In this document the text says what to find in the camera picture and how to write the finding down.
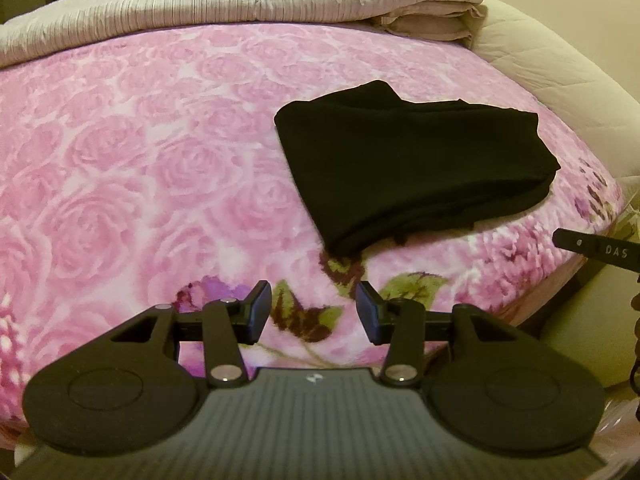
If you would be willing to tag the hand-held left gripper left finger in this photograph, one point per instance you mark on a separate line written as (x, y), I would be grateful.
(261, 310)

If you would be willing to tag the black garment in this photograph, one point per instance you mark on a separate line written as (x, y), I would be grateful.
(410, 170)

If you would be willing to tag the beige folded blanket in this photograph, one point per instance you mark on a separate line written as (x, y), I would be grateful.
(435, 22)

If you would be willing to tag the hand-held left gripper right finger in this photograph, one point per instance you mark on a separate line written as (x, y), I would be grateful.
(369, 315)

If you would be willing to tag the pink rose print blanket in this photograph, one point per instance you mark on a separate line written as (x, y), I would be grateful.
(150, 160)

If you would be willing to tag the grey ribbed quilt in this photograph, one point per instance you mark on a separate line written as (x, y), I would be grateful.
(175, 10)

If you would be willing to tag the beige quilted mattress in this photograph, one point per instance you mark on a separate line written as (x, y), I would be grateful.
(560, 75)

